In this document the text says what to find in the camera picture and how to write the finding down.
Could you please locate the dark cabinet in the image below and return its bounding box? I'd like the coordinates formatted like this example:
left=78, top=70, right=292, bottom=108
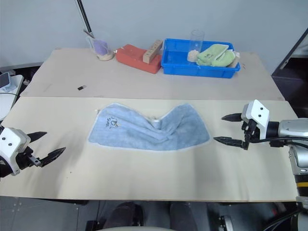
left=271, top=30, right=308, bottom=119

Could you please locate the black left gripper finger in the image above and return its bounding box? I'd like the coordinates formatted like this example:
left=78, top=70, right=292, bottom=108
left=26, top=131, right=48, bottom=143
left=36, top=147, right=67, bottom=167

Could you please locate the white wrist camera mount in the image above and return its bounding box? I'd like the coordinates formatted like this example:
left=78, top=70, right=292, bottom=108
left=241, top=99, right=270, bottom=141
left=0, top=127, right=32, bottom=176

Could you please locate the white device with screen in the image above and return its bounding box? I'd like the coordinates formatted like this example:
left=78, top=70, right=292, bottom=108
left=0, top=72, right=25, bottom=93

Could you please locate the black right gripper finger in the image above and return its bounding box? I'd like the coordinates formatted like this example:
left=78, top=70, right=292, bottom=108
left=221, top=112, right=243, bottom=123
left=213, top=136, right=250, bottom=150

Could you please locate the clear measuring cup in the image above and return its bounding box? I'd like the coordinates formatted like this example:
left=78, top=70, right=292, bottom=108
left=85, top=33, right=115, bottom=61

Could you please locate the wooden block with holes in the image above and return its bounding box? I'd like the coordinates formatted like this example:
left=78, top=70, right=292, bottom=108
left=142, top=39, right=164, bottom=64

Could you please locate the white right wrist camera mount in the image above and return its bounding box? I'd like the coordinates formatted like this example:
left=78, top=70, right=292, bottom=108
left=241, top=99, right=270, bottom=141

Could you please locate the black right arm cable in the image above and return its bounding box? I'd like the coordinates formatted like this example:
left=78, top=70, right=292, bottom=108
left=250, top=137, right=308, bottom=148

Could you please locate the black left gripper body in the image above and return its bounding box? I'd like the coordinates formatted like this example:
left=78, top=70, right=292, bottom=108
left=16, top=146, right=40, bottom=170

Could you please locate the black threaded rod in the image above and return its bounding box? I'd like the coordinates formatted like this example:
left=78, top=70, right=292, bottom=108
left=76, top=0, right=94, bottom=37

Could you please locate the orange red brick block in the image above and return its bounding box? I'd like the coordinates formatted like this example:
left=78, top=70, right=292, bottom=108
left=115, top=43, right=163, bottom=74

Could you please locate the blue plastic bin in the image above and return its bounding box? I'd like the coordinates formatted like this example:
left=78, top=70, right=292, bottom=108
left=160, top=38, right=242, bottom=79

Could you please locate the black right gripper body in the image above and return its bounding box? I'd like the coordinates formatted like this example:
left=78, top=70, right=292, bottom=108
left=241, top=118, right=261, bottom=143

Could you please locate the wooden block in bin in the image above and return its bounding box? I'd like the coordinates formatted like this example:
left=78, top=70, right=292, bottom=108
left=227, top=50, right=241, bottom=69

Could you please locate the white round side table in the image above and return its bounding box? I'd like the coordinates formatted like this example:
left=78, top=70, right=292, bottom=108
left=0, top=92, right=20, bottom=121

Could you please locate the green cloth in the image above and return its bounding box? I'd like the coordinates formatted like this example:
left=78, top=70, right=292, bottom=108
left=195, top=43, right=235, bottom=68

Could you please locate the dark rounded shape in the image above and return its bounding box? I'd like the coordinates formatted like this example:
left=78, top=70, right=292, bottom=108
left=112, top=201, right=143, bottom=228

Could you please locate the light blue towel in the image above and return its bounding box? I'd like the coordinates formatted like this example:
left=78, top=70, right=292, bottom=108
left=87, top=102, right=211, bottom=152

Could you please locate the purple cloth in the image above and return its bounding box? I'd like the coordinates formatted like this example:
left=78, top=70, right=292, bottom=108
left=92, top=39, right=108, bottom=55

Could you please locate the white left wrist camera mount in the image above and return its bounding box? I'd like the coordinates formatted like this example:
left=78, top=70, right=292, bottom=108
left=0, top=127, right=32, bottom=176

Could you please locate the clear plastic cylinder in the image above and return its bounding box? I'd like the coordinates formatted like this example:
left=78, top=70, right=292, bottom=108
left=187, top=29, right=205, bottom=63

